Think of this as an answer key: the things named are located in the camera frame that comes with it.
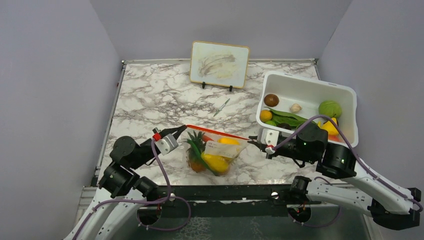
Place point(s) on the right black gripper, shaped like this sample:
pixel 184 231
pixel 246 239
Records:
pixel 262 146

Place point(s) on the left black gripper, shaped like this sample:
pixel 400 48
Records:
pixel 172 130

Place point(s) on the yellow mango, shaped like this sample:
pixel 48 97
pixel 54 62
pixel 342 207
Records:
pixel 228 141

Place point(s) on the clear zip bag orange zipper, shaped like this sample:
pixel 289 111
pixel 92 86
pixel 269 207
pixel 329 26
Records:
pixel 229 152

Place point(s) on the toy pineapple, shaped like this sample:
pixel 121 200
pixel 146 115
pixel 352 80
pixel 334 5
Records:
pixel 196 146

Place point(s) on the yellow bell pepper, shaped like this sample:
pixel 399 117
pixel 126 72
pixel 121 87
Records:
pixel 216 164

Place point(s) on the red carrot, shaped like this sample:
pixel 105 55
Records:
pixel 206 139

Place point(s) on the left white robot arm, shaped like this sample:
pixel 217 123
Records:
pixel 121 184

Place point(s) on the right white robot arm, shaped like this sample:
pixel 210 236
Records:
pixel 389 205

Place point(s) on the green bumpy lime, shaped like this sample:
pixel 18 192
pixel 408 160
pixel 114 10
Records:
pixel 271 123

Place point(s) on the small orange fruit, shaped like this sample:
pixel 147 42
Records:
pixel 265 116

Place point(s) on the dark purple fruit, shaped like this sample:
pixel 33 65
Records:
pixel 284 126

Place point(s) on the brown kiwi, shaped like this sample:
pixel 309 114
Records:
pixel 271 100

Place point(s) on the green leafy vegetable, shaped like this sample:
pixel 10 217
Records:
pixel 287 117

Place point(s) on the grey pen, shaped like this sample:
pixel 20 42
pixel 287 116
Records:
pixel 221 107

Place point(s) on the white plastic bin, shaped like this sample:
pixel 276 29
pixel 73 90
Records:
pixel 309 94

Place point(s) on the white garlic bulb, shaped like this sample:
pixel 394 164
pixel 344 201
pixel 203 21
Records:
pixel 295 108

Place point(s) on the red apple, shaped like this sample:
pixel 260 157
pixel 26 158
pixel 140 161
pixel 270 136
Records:
pixel 334 138

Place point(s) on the yellow pear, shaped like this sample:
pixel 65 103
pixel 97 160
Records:
pixel 329 127

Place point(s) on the green cabbage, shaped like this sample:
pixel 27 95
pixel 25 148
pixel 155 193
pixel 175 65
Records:
pixel 330 108

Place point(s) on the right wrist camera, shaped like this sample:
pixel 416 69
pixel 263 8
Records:
pixel 267 140

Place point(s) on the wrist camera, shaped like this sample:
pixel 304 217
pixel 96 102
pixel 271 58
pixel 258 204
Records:
pixel 165 145
pixel 267 140

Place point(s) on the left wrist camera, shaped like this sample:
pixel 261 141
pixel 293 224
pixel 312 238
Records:
pixel 165 145

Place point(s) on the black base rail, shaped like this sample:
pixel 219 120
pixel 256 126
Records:
pixel 210 201

